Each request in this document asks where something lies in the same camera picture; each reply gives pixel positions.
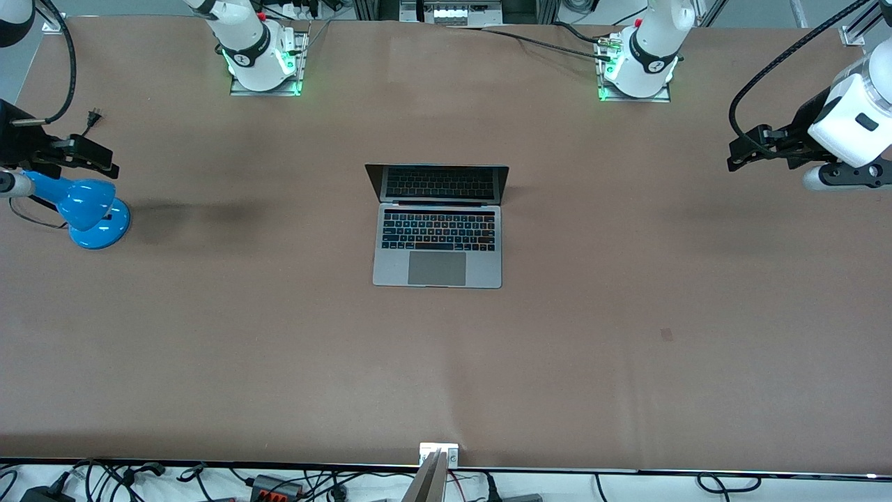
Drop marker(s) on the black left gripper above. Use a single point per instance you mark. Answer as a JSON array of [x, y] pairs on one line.
[[806, 120]]

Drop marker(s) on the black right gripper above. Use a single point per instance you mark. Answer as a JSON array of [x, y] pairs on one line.
[[15, 138]]

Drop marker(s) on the grey laptop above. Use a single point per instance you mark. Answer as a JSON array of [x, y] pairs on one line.
[[437, 268]]

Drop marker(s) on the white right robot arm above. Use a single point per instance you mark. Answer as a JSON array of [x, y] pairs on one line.
[[247, 42]]

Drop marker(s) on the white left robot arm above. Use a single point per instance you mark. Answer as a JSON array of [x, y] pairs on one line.
[[644, 56]]

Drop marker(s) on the blue desk lamp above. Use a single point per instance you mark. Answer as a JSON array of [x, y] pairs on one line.
[[87, 209]]

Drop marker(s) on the white power strip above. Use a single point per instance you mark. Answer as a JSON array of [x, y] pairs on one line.
[[303, 8]]

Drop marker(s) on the black power adapter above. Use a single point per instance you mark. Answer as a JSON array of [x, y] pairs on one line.
[[45, 493]]

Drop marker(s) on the white control box with ports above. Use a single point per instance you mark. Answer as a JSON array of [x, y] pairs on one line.
[[449, 12]]

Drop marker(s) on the black adapter with orange plugs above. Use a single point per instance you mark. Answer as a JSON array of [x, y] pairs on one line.
[[277, 486]]

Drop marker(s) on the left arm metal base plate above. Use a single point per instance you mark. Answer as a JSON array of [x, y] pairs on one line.
[[662, 96]]

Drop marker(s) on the silver table corner bracket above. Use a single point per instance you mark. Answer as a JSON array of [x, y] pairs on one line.
[[53, 24], [854, 35]]

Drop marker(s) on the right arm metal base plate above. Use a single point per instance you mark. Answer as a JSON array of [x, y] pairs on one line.
[[298, 49]]

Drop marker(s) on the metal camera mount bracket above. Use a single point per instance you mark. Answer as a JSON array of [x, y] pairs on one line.
[[432, 474]]

